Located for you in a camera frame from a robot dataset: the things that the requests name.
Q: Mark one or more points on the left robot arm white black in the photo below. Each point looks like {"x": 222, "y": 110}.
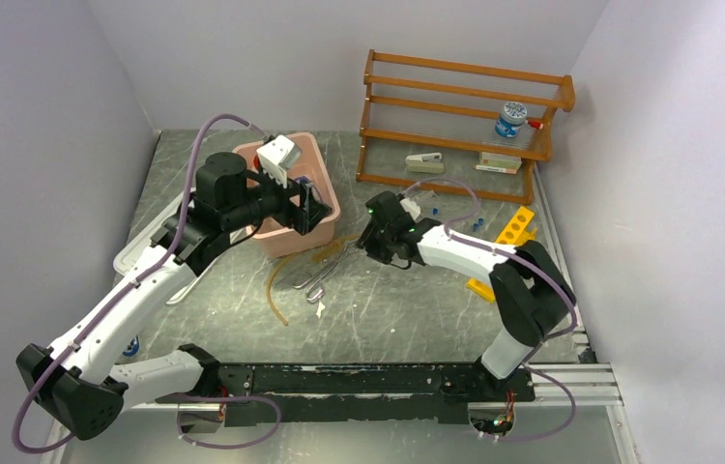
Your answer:
{"x": 77, "y": 378}

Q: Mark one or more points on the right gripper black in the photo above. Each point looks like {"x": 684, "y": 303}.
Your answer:
{"x": 367, "y": 240}

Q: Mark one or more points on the blue white jar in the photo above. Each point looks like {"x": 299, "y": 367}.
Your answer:
{"x": 512, "y": 117}

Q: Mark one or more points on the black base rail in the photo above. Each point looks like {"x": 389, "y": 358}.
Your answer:
{"x": 291, "y": 392}

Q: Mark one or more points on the aluminium frame rail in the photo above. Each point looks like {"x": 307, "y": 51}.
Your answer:
{"x": 562, "y": 391}

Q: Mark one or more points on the white stapler on shelf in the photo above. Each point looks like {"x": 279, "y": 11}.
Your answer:
{"x": 431, "y": 163}

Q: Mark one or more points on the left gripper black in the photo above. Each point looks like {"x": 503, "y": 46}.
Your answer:
{"x": 303, "y": 217}

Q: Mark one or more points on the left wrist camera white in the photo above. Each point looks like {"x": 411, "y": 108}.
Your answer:
{"x": 277, "y": 156}

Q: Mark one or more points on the wooden shelf rack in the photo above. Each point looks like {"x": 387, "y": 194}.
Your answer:
{"x": 454, "y": 107}

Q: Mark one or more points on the yellow test tube rack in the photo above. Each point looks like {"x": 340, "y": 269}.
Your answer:
{"x": 517, "y": 232}

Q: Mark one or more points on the blue tool at table edge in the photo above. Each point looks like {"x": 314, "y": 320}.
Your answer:
{"x": 132, "y": 348}

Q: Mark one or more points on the amber rubber tubing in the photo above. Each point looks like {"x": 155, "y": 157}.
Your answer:
{"x": 290, "y": 265}

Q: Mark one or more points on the small blue caps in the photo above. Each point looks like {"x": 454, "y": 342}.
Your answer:
{"x": 461, "y": 219}

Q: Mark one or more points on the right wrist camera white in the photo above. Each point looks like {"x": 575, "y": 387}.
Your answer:
{"x": 411, "y": 207}

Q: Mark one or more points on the pink plastic bin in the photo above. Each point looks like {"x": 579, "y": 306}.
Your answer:
{"x": 277, "y": 241}

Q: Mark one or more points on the blue safety glasses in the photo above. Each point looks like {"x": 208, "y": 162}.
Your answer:
{"x": 305, "y": 182}

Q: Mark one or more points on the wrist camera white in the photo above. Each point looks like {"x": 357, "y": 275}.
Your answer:
{"x": 277, "y": 156}
{"x": 411, "y": 207}

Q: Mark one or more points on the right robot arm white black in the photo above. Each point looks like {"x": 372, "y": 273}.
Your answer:
{"x": 532, "y": 295}

